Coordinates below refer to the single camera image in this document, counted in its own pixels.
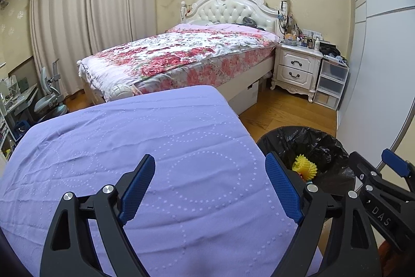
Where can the black bag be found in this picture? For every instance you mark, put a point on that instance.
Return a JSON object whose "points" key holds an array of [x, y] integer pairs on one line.
{"points": [[332, 51]]}

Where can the cluster of bottles and toiletries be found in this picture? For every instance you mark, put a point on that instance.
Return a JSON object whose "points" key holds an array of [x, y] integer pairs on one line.
{"points": [[301, 37]]}

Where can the grey desk chair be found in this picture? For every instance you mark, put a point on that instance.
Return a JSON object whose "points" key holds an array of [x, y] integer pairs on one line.
{"points": [[48, 98]]}

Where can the floral quilt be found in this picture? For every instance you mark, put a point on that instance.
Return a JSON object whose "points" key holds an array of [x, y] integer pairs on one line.
{"points": [[181, 50]]}

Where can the person's right forearm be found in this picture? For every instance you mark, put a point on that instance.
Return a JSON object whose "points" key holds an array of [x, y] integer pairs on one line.
{"points": [[387, 259]]}

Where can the white nightstand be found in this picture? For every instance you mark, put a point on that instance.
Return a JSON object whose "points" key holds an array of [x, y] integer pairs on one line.
{"points": [[296, 69]]}

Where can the yellow foam fruit net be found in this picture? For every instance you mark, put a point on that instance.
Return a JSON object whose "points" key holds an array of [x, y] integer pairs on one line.
{"points": [[305, 166]]}

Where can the white bed with tufted headboard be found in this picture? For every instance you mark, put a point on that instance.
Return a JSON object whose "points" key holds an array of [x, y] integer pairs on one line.
{"points": [[233, 7]]}

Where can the study desk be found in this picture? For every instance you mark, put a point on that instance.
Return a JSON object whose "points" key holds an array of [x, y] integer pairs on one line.
{"points": [[19, 98]]}

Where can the bookshelf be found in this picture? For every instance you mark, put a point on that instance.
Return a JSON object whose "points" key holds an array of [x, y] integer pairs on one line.
{"points": [[5, 131]]}

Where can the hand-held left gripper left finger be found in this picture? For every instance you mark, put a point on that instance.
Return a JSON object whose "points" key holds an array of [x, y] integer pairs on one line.
{"points": [[134, 192]]}

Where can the white cardboard box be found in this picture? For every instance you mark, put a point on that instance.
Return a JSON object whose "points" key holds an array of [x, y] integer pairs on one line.
{"points": [[244, 97]]}

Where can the clear plastic drawer unit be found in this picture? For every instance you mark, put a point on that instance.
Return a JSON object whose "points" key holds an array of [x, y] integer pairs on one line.
{"points": [[332, 84]]}

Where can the purple tablecloth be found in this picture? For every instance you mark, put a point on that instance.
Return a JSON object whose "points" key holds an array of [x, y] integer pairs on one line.
{"points": [[146, 147]]}

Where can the trash bin with black bag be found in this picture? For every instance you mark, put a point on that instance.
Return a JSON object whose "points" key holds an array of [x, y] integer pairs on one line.
{"points": [[324, 147]]}

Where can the white wardrobe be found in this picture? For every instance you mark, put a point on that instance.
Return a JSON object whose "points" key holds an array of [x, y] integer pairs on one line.
{"points": [[379, 53]]}

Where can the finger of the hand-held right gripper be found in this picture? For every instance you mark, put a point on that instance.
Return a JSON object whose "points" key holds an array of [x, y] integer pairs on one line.
{"points": [[397, 164], [364, 170]]}

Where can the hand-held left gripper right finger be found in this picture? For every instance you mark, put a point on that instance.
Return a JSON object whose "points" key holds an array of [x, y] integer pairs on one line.
{"points": [[283, 189]]}

